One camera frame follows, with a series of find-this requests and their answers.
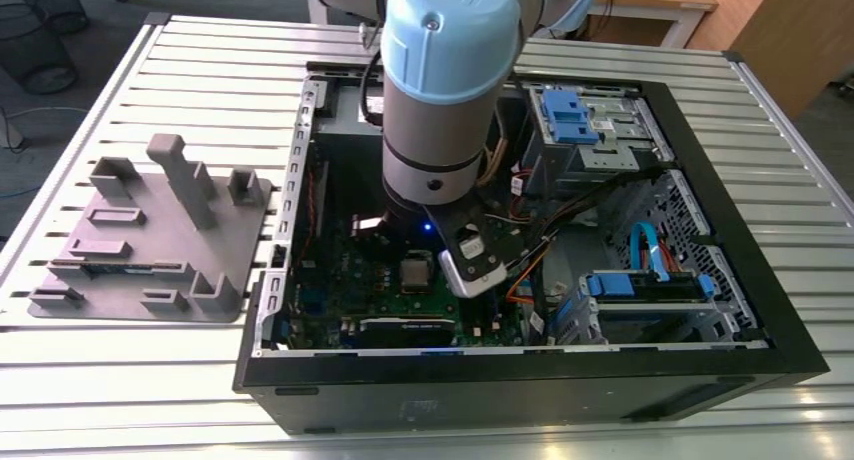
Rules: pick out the grey plastic parts rack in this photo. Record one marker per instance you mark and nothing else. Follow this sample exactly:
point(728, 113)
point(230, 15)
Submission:
point(167, 265)

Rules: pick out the black open PC case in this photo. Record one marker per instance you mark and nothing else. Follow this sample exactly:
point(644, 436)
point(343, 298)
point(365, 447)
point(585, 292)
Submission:
point(467, 395)

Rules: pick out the grey power supply unit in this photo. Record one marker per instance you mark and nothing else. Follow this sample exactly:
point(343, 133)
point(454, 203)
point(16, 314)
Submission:
point(343, 105)

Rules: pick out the small glossy wrist camera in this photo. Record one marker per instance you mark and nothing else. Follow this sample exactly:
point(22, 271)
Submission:
point(367, 222)

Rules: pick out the blue plastic drive rail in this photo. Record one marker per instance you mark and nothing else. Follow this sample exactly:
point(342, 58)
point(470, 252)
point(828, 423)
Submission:
point(574, 132)
point(563, 102)

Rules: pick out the RAM stick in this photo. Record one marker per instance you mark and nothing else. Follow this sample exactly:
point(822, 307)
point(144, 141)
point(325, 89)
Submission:
point(127, 269)

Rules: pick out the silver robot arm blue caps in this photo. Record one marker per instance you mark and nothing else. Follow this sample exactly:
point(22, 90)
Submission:
point(434, 130)

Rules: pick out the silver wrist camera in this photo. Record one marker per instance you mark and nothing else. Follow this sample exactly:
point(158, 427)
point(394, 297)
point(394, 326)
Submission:
point(467, 285)

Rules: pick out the empty blue disk carrier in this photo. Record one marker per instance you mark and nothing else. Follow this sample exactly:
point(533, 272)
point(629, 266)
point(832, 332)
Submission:
point(563, 320)

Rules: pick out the black graphics card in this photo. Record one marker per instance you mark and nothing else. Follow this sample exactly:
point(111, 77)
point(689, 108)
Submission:
point(407, 332)

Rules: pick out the metal disk bay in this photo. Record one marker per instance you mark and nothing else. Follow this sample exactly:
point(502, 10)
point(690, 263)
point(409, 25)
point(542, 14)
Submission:
point(657, 307)

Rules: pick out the CPU socket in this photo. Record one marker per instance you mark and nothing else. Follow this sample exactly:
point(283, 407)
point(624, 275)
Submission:
point(417, 291)

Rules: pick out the black RAM slot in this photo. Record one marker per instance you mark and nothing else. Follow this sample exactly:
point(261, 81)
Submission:
point(473, 315)
point(493, 310)

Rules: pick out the green motherboard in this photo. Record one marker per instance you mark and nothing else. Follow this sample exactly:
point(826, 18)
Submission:
point(361, 290)

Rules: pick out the wooden cabinet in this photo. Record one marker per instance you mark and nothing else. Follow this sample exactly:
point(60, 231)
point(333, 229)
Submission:
point(788, 40)

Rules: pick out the silver square CPU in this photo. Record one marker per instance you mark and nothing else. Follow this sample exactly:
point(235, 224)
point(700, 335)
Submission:
point(417, 274)

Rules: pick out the grey metal drive cage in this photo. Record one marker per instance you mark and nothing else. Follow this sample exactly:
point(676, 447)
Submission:
point(601, 165)

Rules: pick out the white metal desk frame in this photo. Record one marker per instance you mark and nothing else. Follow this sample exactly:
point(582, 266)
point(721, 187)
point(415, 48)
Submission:
point(318, 10)

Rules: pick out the hard disk in blue carrier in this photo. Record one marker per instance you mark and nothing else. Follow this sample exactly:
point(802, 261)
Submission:
point(610, 285)

